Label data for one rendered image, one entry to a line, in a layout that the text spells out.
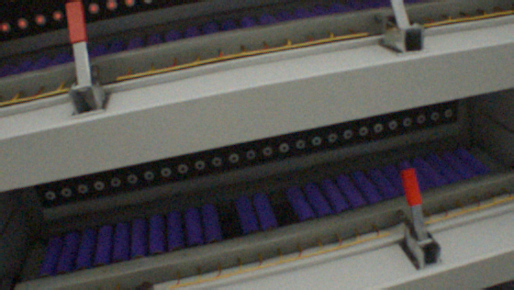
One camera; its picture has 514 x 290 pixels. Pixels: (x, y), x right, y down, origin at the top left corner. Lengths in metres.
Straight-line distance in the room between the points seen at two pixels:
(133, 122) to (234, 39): 0.12
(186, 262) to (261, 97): 0.19
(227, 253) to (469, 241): 0.24
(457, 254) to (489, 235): 0.05
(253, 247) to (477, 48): 0.28
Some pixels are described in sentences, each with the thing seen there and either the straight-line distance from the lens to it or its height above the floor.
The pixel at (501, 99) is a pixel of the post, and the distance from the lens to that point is 0.59.
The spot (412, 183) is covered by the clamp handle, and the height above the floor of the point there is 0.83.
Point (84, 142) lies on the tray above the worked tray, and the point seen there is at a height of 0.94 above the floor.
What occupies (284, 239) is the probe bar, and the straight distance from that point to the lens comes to 0.44.
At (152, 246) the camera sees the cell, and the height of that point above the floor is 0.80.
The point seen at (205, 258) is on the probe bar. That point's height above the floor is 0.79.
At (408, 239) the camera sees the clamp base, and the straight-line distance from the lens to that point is 0.44.
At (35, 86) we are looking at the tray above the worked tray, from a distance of 0.42.
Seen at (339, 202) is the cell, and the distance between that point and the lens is 0.48.
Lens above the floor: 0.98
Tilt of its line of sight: 13 degrees down
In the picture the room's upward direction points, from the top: 10 degrees counter-clockwise
